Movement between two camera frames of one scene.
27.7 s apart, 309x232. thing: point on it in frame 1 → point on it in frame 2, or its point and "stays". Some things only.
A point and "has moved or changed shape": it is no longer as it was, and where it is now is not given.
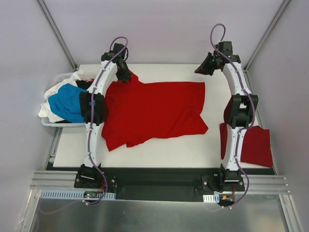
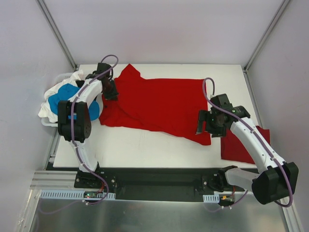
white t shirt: x=46 y=112 stays
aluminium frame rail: x=47 y=180 stays
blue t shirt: x=66 y=104 stays
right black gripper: x=210 y=62 → x=205 y=121
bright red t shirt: x=140 y=111 has moved or changed shape
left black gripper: x=123 y=71 → x=110 y=91
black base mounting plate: x=160 y=183 stays
